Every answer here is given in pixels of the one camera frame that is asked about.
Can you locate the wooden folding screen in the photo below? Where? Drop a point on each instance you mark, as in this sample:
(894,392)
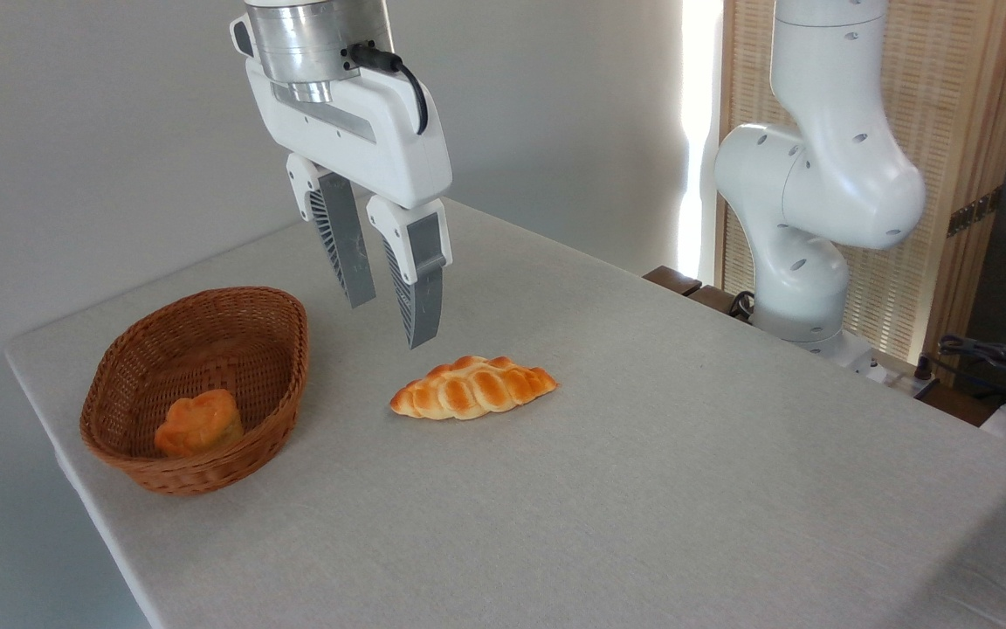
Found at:
(957,87)

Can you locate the long braided bread loaf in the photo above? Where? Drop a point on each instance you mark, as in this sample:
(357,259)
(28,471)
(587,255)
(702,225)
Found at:
(472,388)

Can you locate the dark brown wooden furniture edge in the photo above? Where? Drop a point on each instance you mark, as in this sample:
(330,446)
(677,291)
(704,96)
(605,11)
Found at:
(673,279)

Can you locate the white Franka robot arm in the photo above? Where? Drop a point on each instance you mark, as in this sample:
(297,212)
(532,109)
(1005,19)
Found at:
(817,175)

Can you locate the black plug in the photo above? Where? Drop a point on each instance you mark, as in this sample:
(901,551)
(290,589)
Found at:
(924,367)

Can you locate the brown wicker basket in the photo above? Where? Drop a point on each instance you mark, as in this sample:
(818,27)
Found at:
(250,349)

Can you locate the dark metal screen hinge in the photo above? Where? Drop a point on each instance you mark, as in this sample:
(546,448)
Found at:
(974,212)

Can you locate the small round bread bun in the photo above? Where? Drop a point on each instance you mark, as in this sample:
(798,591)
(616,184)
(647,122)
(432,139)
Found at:
(199,423)

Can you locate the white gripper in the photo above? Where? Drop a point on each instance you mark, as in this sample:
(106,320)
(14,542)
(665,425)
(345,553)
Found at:
(381,140)

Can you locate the light grey tablecloth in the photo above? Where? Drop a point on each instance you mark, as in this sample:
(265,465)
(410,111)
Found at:
(599,489)

